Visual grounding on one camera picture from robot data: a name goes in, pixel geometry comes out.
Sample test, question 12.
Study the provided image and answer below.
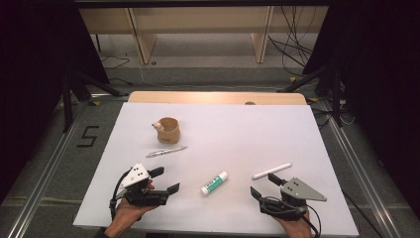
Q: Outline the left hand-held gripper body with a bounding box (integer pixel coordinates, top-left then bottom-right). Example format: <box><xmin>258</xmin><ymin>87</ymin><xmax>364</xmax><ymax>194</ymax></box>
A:
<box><xmin>115</xmin><ymin>163</ymin><xmax>153</xmax><ymax>208</ymax></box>

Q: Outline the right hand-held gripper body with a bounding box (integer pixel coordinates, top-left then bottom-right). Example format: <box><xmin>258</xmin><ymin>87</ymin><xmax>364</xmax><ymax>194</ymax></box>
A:
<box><xmin>260</xmin><ymin>177</ymin><xmax>328</xmax><ymax>222</ymax></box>

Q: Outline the white pen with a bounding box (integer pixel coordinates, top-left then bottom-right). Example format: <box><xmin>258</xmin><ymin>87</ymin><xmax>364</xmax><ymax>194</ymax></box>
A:
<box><xmin>251</xmin><ymin>162</ymin><xmax>293</xmax><ymax>181</ymax></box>

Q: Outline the silver pen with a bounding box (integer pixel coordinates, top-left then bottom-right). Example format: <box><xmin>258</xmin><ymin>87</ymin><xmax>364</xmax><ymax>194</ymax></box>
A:
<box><xmin>146</xmin><ymin>145</ymin><xmax>188</xmax><ymax>159</ymax></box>

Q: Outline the green and white glue stick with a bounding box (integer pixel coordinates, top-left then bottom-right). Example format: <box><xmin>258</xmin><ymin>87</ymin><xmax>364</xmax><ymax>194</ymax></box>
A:
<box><xmin>200</xmin><ymin>171</ymin><xmax>230</xmax><ymax>196</ymax></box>

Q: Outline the person's right hand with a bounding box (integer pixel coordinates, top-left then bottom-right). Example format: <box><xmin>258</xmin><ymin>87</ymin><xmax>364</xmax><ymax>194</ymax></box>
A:
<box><xmin>272</xmin><ymin>211</ymin><xmax>313</xmax><ymax>238</ymax></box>

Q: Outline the person's left hand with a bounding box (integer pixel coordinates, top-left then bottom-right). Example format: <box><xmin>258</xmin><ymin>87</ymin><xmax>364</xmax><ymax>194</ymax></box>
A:
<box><xmin>108</xmin><ymin>197</ymin><xmax>158</xmax><ymax>234</ymax></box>

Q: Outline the black tripod stand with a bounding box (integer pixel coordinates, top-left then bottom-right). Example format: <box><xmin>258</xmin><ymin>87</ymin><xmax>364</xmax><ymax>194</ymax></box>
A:
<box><xmin>276</xmin><ymin>61</ymin><xmax>345</xmax><ymax>129</ymax></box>
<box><xmin>59</xmin><ymin>69</ymin><xmax>131</xmax><ymax>134</ymax></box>

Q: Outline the black curtain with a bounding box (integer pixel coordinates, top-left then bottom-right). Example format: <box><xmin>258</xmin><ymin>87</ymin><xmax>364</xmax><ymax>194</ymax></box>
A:
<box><xmin>0</xmin><ymin>0</ymin><xmax>111</xmax><ymax>203</ymax></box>
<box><xmin>302</xmin><ymin>0</ymin><xmax>420</xmax><ymax>220</ymax></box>

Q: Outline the light wooden bench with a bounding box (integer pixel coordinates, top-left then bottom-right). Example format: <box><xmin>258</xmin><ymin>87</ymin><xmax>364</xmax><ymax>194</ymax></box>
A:
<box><xmin>78</xmin><ymin>6</ymin><xmax>330</xmax><ymax>65</ymax></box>

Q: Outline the black overhead bar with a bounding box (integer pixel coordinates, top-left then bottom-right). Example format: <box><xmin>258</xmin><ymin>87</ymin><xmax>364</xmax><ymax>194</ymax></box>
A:
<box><xmin>73</xmin><ymin>0</ymin><xmax>332</xmax><ymax>9</ymax></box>

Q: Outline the right hand-held gripper black cable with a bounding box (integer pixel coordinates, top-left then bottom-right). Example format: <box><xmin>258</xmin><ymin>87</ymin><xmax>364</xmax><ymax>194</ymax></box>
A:
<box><xmin>302</xmin><ymin>203</ymin><xmax>323</xmax><ymax>238</ymax></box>

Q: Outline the aluminium floor rail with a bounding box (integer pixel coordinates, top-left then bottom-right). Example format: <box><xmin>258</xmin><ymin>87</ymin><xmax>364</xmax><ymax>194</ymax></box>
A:
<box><xmin>316</xmin><ymin>98</ymin><xmax>402</xmax><ymax>238</ymax></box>
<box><xmin>5</xmin><ymin>101</ymin><xmax>97</xmax><ymax>238</ymax></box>

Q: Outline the tangle of cables with plug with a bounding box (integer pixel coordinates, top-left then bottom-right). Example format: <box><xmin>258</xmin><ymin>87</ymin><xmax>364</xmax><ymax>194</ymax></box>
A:
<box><xmin>310</xmin><ymin>96</ymin><xmax>357</xmax><ymax>130</ymax></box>

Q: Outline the thin black floor cable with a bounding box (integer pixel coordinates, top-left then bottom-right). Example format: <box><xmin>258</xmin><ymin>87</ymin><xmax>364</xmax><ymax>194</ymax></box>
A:
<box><xmin>99</xmin><ymin>55</ymin><xmax>131</xmax><ymax>69</ymax></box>

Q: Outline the bundle of black cables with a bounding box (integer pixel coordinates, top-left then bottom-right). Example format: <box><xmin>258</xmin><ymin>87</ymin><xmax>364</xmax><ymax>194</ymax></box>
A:
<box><xmin>267</xmin><ymin>6</ymin><xmax>319</xmax><ymax>77</ymax></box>

